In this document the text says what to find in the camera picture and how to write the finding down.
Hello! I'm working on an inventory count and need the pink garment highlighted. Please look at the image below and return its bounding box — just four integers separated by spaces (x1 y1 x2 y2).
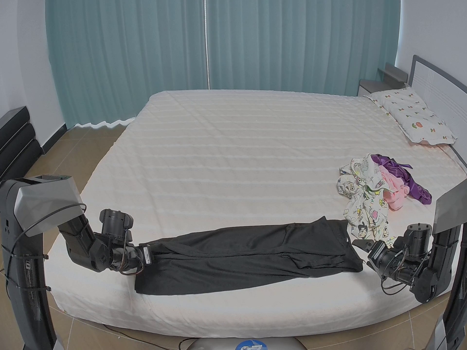
379 166 408 211

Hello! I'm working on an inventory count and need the grey bedside table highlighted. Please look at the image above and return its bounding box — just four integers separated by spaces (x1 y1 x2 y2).
359 62 408 97

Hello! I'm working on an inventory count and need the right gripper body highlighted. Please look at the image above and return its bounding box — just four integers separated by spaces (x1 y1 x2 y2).
367 242 396 280

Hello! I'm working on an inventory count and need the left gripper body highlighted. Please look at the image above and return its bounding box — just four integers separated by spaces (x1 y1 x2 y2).
122 246 155 274

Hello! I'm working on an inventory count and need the white printed pillow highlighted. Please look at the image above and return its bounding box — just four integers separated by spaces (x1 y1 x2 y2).
365 88 458 147

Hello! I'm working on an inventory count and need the blue-green curtain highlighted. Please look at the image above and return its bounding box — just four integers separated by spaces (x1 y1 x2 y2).
206 0 401 97
45 0 210 128

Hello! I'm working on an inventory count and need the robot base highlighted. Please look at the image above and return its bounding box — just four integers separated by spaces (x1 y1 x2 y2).
182 338 305 350

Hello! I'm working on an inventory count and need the purple garment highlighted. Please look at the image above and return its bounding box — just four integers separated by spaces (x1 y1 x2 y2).
370 153 433 206

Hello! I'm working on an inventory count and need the black cable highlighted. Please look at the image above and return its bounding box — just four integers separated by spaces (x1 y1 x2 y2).
380 275 413 295

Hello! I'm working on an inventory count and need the bed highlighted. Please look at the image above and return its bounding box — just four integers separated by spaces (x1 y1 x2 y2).
43 54 467 338

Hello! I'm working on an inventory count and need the white printed pyjama top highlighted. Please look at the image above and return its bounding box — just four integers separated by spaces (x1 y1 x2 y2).
336 153 398 249

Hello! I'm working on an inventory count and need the black chest of drawers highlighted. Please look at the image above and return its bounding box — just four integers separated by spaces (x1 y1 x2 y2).
0 106 41 176

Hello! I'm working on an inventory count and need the black T-shirt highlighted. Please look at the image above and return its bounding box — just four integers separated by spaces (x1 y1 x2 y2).
134 215 364 296

